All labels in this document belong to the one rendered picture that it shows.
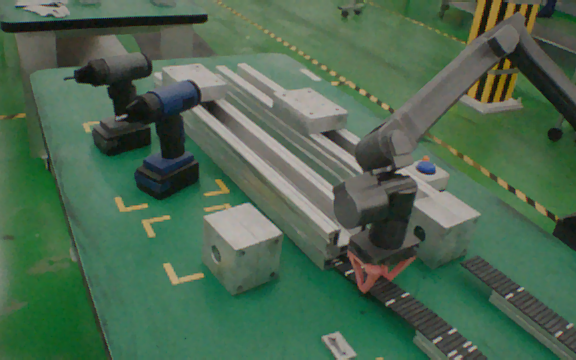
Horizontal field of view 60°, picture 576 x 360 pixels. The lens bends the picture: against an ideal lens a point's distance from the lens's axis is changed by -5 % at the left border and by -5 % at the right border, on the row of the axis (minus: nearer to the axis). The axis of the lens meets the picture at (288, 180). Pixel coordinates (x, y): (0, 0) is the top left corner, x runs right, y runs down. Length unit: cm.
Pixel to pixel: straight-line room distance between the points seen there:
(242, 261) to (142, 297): 17
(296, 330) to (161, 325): 20
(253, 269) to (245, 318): 8
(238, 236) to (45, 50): 183
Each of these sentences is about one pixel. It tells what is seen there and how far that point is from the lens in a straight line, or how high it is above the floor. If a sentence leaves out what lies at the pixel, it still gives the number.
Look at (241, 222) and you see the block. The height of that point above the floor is 87.
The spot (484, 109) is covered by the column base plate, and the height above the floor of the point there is 3.
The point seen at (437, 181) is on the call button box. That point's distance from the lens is 118.
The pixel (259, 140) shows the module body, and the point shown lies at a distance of 116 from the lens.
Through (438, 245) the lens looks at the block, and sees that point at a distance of 97.
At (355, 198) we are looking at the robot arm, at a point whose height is 100.
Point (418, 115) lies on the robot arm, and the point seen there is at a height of 107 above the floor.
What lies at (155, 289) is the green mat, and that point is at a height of 78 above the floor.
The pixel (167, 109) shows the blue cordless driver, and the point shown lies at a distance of 101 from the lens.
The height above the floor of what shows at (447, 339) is 81.
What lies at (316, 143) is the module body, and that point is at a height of 85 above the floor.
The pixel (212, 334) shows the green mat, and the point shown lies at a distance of 80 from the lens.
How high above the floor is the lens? 137
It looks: 30 degrees down
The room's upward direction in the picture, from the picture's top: 7 degrees clockwise
